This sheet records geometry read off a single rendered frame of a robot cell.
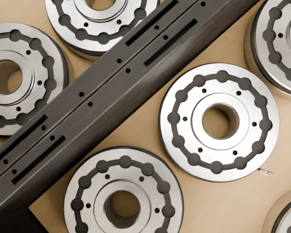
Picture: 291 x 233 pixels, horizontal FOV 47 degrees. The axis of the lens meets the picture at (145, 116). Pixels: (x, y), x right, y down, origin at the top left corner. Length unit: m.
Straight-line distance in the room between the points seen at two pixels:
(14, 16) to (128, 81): 0.18
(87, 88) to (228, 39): 0.16
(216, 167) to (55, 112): 0.14
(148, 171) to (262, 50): 0.14
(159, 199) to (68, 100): 0.12
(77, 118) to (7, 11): 0.18
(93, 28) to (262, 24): 0.15
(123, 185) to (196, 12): 0.15
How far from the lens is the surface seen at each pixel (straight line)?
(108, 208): 0.31
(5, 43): 0.32
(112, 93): 0.22
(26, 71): 0.31
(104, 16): 0.30
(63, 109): 0.22
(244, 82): 0.30
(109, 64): 0.22
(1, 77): 0.34
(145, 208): 0.28
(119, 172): 0.29
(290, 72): 0.31
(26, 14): 0.36
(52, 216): 0.34
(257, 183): 0.33
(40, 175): 0.25
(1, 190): 0.24
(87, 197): 0.29
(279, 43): 0.31
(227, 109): 0.30
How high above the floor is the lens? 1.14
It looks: 85 degrees down
